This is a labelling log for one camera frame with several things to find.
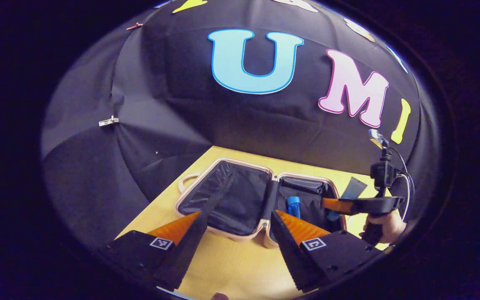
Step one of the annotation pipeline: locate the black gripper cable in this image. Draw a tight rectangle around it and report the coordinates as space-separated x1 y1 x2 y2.
390 147 415 221

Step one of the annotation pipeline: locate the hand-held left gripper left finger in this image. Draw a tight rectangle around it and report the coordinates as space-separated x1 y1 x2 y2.
107 210 209 291

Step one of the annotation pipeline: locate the pale pink suitcase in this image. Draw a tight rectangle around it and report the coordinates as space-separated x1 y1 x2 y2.
174 157 349 249

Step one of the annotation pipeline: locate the light blue tube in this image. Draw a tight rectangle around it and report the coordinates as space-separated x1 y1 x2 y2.
327 177 368 221

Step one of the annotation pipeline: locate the black backdrop cloth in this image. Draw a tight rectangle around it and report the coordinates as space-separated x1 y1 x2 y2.
40 0 443 250

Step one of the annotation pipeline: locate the small blue bottle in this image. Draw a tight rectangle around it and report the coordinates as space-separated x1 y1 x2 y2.
287 196 301 218

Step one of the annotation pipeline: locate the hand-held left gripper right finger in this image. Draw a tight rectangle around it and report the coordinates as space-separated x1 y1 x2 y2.
270 210 384 293

